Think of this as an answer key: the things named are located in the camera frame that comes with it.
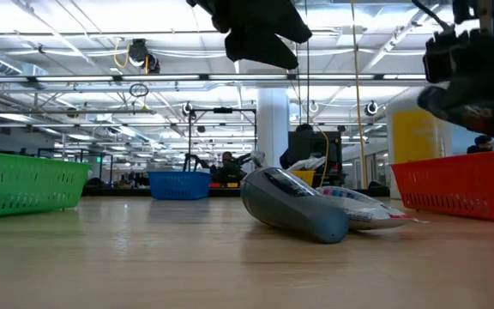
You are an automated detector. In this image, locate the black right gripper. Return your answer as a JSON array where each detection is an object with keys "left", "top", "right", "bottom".
[{"left": 421, "top": 16, "right": 494, "bottom": 152}]

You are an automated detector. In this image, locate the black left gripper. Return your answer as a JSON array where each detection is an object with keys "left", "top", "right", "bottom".
[{"left": 185, "top": 0, "right": 312, "bottom": 70}]

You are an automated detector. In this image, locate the grey electric shaver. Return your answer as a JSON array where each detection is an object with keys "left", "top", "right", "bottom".
[{"left": 240, "top": 167, "right": 352, "bottom": 245}]

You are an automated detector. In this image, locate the person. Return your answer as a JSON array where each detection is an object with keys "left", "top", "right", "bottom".
[
  {"left": 210, "top": 150, "right": 248, "bottom": 185},
  {"left": 466, "top": 135, "right": 494, "bottom": 155}
]

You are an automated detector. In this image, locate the red plastic basket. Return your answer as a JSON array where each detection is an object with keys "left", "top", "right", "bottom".
[{"left": 390, "top": 150, "right": 494, "bottom": 222}]

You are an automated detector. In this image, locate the white round pillar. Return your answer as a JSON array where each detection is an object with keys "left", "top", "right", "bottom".
[{"left": 256, "top": 88, "right": 290, "bottom": 169}]

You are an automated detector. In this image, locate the white yellow wipes canister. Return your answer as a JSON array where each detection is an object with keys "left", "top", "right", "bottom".
[{"left": 385, "top": 100, "right": 449, "bottom": 199}]

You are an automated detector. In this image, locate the long ceiling light strip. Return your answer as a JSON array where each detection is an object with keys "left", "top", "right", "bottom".
[{"left": 0, "top": 73, "right": 428, "bottom": 85}]

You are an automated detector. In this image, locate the black equipment cart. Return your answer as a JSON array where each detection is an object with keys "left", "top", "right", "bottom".
[{"left": 286, "top": 130, "right": 344, "bottom": 188}]

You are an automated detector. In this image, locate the yellow plastic basket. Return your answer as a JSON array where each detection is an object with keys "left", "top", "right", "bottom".
[{"left": 289, "top": 170, "right": 316, "bottom": 187}]

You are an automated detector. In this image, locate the white flat packet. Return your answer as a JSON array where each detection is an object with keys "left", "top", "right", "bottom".
[{"left": 315, "top": 185, "right": 431, "bottom": 232}]

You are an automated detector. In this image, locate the blue plastic basket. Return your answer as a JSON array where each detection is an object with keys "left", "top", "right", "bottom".
[{"left": 148, "top": 171, "right": 213, "bottom": 201}]

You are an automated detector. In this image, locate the green plastic basket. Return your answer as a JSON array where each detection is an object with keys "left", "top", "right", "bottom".
[{"left": 0, "top": 150, "right": 92, "bottom": 221}]

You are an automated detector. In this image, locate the black frame stand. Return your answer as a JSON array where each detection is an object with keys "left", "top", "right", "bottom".
[{"left": 187, "top": 107, "right": 258, "bottom": 173}]

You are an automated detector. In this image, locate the yellow hanging cable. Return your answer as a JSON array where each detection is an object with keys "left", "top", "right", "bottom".
[
  {"left": 349, "top": 0, "right": 369, "bottom": 190},
  {"left": 315, "top": 128, "right": 330, "bottom": 188}
]

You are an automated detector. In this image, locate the black ceiling cable reel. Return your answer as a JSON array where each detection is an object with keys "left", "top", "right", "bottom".
[{"left": 127, "top": 38, "right": 161, "bottom": 75}]

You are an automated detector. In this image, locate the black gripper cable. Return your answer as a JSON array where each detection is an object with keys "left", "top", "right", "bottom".
[{"left": 410, "top": 0, "right": 450, "bottom": 32}]

